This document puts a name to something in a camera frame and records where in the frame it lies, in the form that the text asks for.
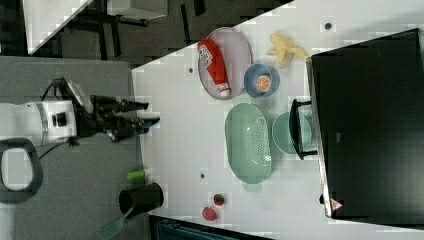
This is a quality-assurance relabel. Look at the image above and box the black utensil holder cup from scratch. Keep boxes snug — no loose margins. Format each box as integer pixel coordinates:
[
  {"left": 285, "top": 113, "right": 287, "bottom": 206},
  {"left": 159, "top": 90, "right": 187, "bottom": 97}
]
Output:
[{"left": 119, "top": 183, "right": 164, "bottom": 218}]

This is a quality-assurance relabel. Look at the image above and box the green pear toy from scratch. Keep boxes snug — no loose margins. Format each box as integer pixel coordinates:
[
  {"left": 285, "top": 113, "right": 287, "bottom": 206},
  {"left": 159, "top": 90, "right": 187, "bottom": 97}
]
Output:
[{"left": 126, "top": 170, "right": 149, "bottom": 182}]

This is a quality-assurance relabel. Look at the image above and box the red ketchup bottle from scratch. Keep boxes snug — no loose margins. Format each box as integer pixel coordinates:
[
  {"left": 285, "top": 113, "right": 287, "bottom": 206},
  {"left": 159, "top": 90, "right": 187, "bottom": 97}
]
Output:
[{"left": 197, "top": 38, "right": 231, "bottom": 97}]

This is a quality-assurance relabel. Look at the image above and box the blue bowl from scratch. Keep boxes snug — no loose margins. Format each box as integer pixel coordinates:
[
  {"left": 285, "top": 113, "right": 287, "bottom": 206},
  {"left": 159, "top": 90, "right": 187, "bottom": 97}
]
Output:
[{"left": 244, "top": 63, "right": 280, "bottom": 98}]

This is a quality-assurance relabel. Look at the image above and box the orange slice toy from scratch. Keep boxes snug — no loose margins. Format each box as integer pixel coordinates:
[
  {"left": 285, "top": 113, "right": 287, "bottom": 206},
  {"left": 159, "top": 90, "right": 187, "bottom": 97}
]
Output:
[{"left": 256, "top": 75, "right": 272, "bottom": 92}]

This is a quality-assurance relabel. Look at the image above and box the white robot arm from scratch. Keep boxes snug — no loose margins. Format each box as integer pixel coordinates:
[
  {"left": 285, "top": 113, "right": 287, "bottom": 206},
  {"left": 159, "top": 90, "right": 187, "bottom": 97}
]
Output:
[{"left": 1, "top": 95, "right": 160, "bottom": 146}]

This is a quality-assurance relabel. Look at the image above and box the black toaster oven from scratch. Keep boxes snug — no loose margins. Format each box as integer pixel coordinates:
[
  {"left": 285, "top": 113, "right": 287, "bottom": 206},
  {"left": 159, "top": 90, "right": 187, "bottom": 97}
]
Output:
[{"left": 306, "top": 29, "right": 424, "bottom": 229}]

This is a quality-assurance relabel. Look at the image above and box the dark red strawberry toy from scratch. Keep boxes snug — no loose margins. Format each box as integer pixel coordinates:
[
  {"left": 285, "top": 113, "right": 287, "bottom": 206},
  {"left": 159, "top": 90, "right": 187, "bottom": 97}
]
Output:
[{"left": 213, "top": 194, "right": 225, "bottom": 206}]

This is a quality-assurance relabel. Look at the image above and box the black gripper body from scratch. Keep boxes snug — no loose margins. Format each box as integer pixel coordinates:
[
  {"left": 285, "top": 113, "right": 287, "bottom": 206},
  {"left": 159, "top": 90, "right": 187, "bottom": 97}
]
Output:
[{"left": 75, "top": 95, "right": 135, "bottom": 142}]

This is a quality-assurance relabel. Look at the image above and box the red green strawberry toy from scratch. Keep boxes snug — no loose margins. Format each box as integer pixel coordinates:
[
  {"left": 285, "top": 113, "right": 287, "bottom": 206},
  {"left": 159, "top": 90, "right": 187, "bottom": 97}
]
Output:
[{"left": 202, "top": 207, "right": 218, "bottom": 221}]

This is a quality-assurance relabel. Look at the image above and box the green plastic cup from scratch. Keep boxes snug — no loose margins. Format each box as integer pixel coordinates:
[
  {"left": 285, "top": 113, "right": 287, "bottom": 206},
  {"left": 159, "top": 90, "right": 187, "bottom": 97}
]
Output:
[{"left": 272, "top": 112, "right": 312, "bottom": 154}]

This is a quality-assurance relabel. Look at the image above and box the green oval plastic strainer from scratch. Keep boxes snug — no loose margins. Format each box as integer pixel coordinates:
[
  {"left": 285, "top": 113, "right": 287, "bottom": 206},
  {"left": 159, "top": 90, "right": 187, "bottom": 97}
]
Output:
[{"left": 225, "top": 103, "right": 272, "bottom": 193}]

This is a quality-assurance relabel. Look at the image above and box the grey round plate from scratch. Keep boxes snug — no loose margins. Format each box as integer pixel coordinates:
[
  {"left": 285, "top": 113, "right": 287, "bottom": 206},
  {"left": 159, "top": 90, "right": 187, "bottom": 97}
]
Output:
[{"left": 198, "top": 27, "right": 252, "bottom": 100}]

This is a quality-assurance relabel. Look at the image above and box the peeled banana toy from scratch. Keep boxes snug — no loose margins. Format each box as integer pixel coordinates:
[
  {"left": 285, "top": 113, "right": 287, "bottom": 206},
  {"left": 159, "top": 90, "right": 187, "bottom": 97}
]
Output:
[{"left": 266, "top": 33, "right": 309, "bottom": 69}]

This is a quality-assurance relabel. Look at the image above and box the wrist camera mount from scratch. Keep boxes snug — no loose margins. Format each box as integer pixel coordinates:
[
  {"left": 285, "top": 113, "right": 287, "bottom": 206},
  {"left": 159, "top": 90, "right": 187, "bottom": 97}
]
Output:
[{"left": 66, "top": 82, "right": 93, "bottom": 113}]

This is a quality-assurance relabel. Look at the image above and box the green spatula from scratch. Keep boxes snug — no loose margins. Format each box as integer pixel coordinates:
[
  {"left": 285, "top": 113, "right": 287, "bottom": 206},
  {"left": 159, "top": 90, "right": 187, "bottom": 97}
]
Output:
[{"left": 96, "top": 208, "right": 133, "bottom": 240}]

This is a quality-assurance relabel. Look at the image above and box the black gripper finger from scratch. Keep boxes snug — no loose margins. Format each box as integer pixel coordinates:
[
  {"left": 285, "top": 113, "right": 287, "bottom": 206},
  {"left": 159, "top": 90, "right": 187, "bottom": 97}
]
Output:
[
  {"left": 118, "top": 99, "right": 149, "bottom": 112},
  {"left": 133, "top": 117, "right": 160, "bottom": 134}
]

